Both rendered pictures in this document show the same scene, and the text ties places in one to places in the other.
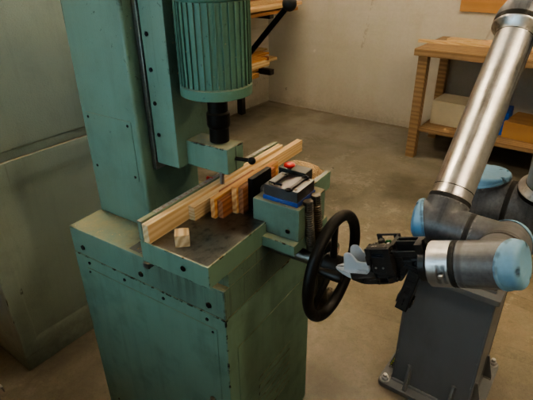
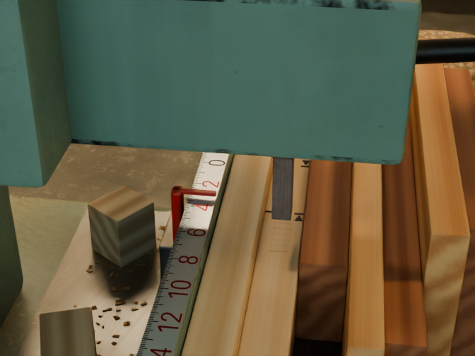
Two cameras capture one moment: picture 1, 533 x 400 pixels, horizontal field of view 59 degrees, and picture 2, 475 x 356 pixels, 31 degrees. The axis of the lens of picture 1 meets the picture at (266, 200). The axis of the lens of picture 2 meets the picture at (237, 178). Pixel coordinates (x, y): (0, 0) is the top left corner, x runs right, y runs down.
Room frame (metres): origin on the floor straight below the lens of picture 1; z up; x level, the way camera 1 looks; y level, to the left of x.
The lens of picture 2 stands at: (0.86, 0.28, 1.18)
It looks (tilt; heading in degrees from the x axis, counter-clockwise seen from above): 32 degrees down; 334
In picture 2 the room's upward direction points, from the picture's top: straight up
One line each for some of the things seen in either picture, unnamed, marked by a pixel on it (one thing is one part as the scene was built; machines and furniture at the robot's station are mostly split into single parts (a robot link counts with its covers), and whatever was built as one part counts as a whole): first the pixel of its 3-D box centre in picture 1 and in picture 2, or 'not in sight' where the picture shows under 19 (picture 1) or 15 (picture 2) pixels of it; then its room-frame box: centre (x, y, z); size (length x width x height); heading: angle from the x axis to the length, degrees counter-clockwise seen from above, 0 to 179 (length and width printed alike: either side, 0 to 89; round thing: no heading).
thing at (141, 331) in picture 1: (203, 332); not in sight; (1.22, 0.22, 0.36); 0.58 x 0.45 x 0.71; 57
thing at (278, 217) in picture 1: (289, 208); not in sight; (1.07, -0.06, 0.92); 0.15 x 0.13 x 0.09; 147
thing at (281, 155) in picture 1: (253, 174); (301, 121); (1.28, 0.04, 0.92); 0.55 x 0.02 x 0.04; 147
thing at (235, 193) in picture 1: (256, 185); (426, 181); (1.16, 0.03, 0.94); 0.20 x 0.02 x 0.08; 147
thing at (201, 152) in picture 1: (215, 155); (240, 58); (1.17, 0.13, 1.03); 0.14 x 0.07 x 0.09; 57
